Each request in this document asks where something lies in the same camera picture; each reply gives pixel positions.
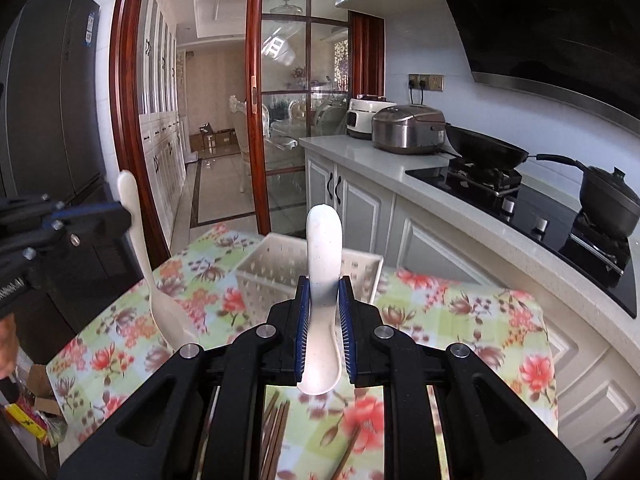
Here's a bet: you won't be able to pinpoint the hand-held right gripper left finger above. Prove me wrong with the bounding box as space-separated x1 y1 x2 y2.
57 276 313 480

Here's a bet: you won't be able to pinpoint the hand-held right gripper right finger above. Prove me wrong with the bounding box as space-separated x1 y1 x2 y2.
337 276 587 480

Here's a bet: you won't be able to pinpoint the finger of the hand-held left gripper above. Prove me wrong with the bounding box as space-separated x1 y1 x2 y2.
0 232 126 273
0 194 133 233

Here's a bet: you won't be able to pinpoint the white slotted plastic basket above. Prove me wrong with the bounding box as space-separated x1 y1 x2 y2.
234 232 385 311

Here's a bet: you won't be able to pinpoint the white plastic rice spoon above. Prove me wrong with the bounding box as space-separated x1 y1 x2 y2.
295 203 346 395
116 170 203 356

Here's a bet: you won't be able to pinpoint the brown wooden chopstick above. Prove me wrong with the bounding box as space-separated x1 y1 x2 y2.
330 427 362 480
272 401 292 480
260 391 281 448
265 400 287 480

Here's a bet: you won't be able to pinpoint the floral tablecloth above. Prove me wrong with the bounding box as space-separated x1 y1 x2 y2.
46 223 558 480

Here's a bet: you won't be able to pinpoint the small brown cardboard box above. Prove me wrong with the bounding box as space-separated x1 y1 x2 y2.
27 364 63 417

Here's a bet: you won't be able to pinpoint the dark grey refrigerator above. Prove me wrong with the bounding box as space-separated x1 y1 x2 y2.
0 0 146 361

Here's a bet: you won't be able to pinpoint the white kitchen counter cabinet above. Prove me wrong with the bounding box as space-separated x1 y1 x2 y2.
300 135 640 466

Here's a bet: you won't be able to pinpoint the yellow printed packet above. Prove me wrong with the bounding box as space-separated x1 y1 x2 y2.
5 402 68 448

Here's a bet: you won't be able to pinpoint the pile of cardboard boxes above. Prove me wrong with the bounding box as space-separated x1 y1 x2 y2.
189 125 238 153

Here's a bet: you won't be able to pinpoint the red framed glass sliding door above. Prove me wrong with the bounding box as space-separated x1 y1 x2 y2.
245 0 386 236

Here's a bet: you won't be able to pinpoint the silver rice cooker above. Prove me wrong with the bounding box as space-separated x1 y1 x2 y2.
371 104 447 155

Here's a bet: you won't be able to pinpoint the white electric cooker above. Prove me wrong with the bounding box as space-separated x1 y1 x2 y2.
346 95 388 140

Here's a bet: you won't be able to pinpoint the black glass gas stove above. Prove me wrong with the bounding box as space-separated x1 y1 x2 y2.
405 157 638 318

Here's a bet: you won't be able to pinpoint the black wok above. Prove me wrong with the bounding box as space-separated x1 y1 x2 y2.
444 124 583 171

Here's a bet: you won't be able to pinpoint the black lidded pot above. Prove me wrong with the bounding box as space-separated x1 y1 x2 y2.
579 166 640 239

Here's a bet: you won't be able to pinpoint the black range hood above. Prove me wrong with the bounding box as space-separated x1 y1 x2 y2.
425 0 640 133

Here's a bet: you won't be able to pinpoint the white hallway wall cabinets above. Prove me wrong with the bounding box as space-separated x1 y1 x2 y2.
137 0 188 216

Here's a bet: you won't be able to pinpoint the red wooden door frame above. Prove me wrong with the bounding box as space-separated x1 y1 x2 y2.
109 0 273 261

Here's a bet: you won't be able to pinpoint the gold wall socket panel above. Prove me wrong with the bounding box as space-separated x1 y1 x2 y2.
407 74 445 92

